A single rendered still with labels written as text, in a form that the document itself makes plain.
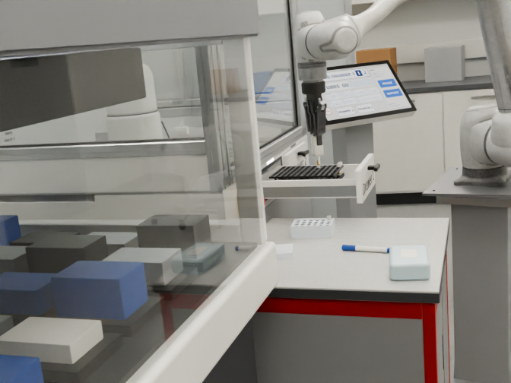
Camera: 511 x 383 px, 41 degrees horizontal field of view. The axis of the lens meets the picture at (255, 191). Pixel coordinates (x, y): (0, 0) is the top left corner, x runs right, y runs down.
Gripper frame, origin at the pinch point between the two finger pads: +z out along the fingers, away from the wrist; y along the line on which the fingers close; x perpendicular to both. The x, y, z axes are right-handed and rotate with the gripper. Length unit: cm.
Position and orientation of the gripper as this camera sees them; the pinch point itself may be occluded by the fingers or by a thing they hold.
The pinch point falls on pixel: (317, 144)
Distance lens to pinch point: 217.1
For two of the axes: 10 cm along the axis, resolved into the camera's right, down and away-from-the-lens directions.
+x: -9.4, 1.5, -3.1
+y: -3.4, -1.8, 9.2
